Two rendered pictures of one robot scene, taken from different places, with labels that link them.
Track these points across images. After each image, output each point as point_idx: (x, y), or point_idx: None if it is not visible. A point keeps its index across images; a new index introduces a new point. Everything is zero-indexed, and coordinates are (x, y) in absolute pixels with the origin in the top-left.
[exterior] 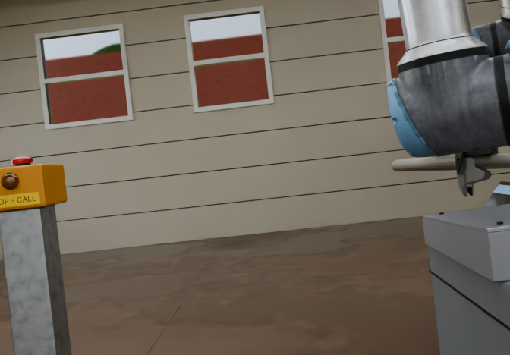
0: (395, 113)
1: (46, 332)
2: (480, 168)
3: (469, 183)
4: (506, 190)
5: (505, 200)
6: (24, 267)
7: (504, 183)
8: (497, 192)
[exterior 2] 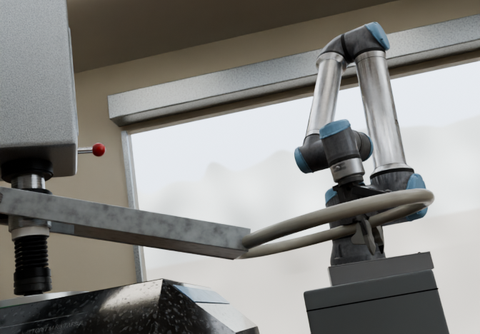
0: None
1: None
2: (358, 232)
3: (376, 243)
4: (200, 295)
5: (223, 312)
6: None
7: (172, 282)
8: (197, 300)
